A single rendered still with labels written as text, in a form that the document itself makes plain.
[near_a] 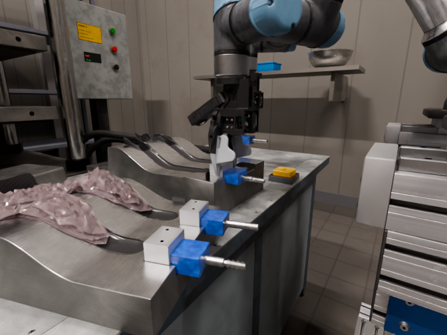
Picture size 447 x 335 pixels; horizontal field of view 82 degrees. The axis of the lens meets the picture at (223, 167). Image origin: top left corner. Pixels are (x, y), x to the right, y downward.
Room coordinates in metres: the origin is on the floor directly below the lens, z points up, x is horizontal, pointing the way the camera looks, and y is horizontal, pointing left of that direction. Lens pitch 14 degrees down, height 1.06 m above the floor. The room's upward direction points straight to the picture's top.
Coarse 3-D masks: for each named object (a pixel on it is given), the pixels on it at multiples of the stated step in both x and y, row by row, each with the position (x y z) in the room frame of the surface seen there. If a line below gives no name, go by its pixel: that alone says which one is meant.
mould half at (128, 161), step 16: (160, 144) 0.80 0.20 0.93; (192, 144) 0.88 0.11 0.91; (112, 160) 0.72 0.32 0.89; (128, 160) 0.68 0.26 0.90; (144, 160) 0.68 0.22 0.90; (176, 160) 0.74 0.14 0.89; (240, 160) 0.74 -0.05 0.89; (256, 160) 0.74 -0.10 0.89; (128, 176) 0.68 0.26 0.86; (144, 176) 0.64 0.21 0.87; (160, 176) 0.61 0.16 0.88; (176, 176) 0.58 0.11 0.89; (192, 176) 0.57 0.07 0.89; (256, 176) 0.70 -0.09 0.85; (160, 192) 0.61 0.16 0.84; (176, 192) 0.58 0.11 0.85; (192, 192) 0.56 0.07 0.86; (208, 192) 0.53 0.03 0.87; (224, 192) 0.56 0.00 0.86; (240, 192) 0.62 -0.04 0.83; (256, 192) 0.70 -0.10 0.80; (224, 208) 0.56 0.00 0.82
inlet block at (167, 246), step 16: (160, 240) 0.30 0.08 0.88; (176, 240) 0.31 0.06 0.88; (192, 240) 0.32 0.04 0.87; (144, 256) 0.30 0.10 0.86; (160, 256) 0.29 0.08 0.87; (176, 256) 0.29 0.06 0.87; (192, 256) 0.29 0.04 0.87; (208, 256) 0.30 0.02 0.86; (176, 272) 0.29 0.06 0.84; (192, 272) 0.28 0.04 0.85
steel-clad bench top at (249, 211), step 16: (272, 160) 1.13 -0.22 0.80; (288, 160) 1.13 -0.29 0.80; (304, 160) 1.13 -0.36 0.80; (320, 160) 1.13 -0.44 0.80; (304, 176) 0.88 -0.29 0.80; (272, 192) 0.71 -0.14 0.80; (240, 208) 0.59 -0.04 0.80; (256, 208) 0.59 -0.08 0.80; (224, 240) 0.44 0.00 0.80; (0, 304) 0.28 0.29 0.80; (16, 304) 0.28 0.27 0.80; (0, 320) 0.26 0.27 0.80; (16, 320) 0.26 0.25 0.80; (32, 320) 0.26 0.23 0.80; (48, 320) 0.26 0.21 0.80; (64, 320) 0.26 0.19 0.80; (80, 320) 0.26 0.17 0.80
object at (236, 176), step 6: (228, 162) 0.60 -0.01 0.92; (210, 168) 0.58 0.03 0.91; (222, 168) 0.57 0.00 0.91; (228, 168) 0.59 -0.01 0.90; (234, 168) 0.59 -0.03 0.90; (210, 174) 0.58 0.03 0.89; (222, 174) 0.57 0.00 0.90; (228, 174) 0.56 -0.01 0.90; (234, 174) 0.55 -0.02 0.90; (240, 174) 0.55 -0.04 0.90; (246, 174) 0.58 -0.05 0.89; (228, 180) 0.56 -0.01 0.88; (234, 180) 0.55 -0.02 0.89; (240, 180) 0.55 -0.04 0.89; (246, 180) 0.55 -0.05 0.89; (252, 180) 0.55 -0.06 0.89; (258, 180) 0.54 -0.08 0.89; (264, 180) 0.53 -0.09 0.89
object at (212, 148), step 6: (210, 120) 0.56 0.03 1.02; (216, 120) 0.57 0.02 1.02; (210, 126) 0.55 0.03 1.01; (216, 126) 0.55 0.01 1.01; (210, 132) 0.55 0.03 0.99; (216, 132) 0.55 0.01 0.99; (210, 138) 0.55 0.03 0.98; (216, 138) 0.55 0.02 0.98; (210, 144) 0.55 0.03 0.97; (216, 144) 0.55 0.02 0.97; (210, 150) 0.55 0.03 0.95
